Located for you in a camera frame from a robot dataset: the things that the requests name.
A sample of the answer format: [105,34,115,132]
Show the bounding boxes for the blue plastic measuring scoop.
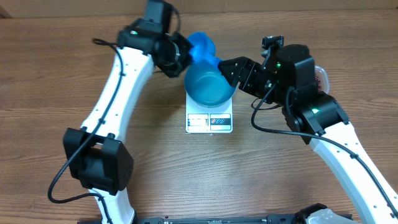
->
[188,32,222,69]

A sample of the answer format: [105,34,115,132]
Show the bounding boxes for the white digital kitchen scale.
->
[185,94,233,134]

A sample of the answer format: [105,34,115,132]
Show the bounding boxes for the red adzuki beans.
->
[315,75,323,92]

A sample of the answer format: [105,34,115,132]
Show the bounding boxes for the teal metal bowl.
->
[184,60,236,108]

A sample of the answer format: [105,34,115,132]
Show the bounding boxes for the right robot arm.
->
[218,44,397,223]

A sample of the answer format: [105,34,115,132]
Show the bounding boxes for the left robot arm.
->
[54,1,192,223]

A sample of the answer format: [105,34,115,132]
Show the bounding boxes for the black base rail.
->
[133,214,294,224]

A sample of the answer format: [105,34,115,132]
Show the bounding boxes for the clear plastic food container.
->
[315,65,330,94]

